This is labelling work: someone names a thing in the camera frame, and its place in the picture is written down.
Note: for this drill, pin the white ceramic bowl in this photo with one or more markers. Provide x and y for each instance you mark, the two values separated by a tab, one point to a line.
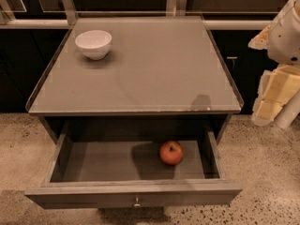
94	44

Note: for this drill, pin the red apple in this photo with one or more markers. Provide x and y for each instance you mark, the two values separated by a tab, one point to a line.
171	152

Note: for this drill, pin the metal railing with glass panels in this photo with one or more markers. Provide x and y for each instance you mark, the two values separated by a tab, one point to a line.
61	14

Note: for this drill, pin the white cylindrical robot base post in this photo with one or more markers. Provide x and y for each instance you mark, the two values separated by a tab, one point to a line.
289	112

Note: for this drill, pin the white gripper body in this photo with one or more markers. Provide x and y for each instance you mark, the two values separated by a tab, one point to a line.
285	38

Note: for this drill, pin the grey cabinet with glass top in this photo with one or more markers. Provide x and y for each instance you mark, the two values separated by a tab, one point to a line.
156	66

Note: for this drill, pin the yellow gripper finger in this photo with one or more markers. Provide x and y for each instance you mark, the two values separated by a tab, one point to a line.
276	89
260	41

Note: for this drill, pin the small metal drawer knob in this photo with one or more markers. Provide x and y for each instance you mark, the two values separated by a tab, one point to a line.
137	203

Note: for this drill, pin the open grey top drawer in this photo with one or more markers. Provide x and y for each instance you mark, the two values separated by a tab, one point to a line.
111	174

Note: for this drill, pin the dark background cabinet handle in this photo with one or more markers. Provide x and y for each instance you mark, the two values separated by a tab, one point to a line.
231	61

